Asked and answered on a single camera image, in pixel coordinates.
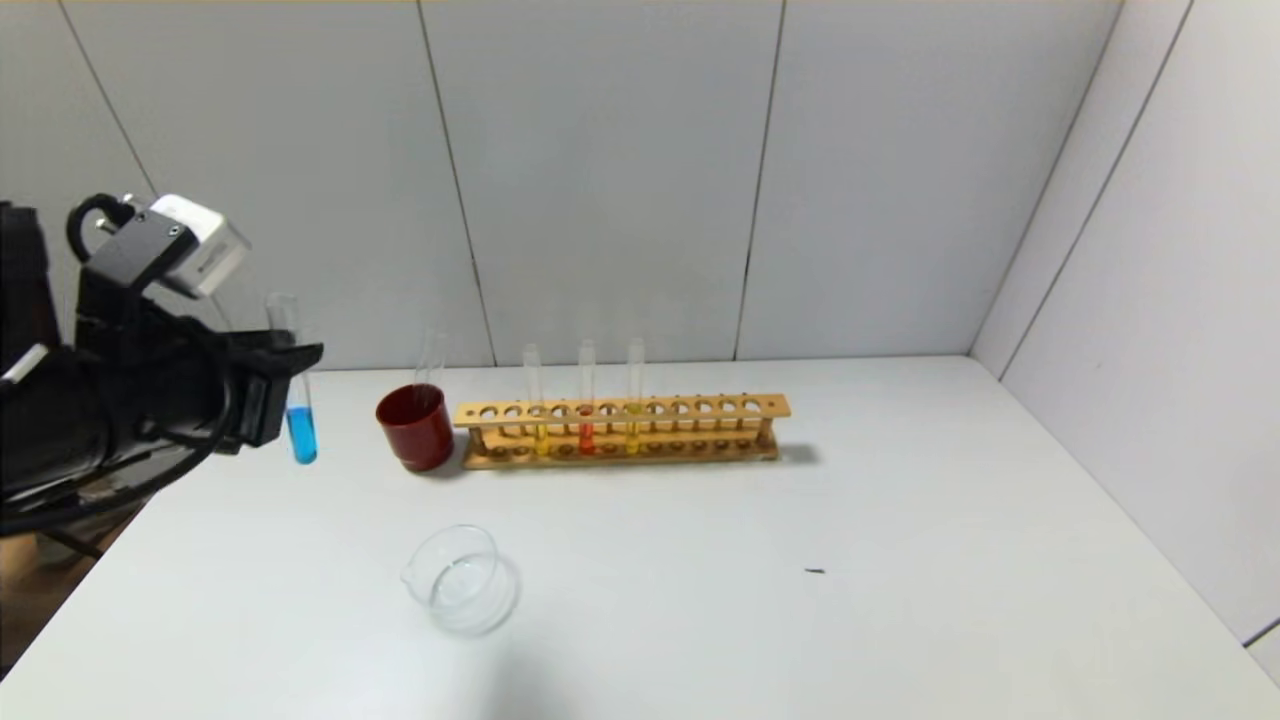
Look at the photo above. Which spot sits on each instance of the clear glass beaker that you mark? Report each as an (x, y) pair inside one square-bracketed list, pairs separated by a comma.
[(460, 588)]

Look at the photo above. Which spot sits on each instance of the wooden test tube rack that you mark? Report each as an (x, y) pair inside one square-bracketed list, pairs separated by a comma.
[(781, 408)]

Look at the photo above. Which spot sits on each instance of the test tube with yellow liquid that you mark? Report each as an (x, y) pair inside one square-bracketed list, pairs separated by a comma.
[(632, 438), (541, 441)]

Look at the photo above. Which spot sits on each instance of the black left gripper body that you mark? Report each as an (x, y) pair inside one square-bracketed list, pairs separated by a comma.
[(262, 405)]

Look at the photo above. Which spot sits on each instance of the empty glass test tube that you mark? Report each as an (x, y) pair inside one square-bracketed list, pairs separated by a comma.
[(430, 365)]

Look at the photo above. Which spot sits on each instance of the test tube with blue liquid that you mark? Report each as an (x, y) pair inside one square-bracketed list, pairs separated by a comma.
[(302, 436)]

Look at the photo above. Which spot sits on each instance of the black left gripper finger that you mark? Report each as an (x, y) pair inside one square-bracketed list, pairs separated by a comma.
[(265, 410), (270, 355)]

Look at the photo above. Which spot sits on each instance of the red cup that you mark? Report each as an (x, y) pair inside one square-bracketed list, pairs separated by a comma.
[(420, 445)]

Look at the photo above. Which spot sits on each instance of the test tube with red liquid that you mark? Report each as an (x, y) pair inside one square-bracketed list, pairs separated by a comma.
[(586, 438)]

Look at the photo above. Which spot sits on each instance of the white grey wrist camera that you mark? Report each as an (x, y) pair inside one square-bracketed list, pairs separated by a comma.
[(200, 245)]

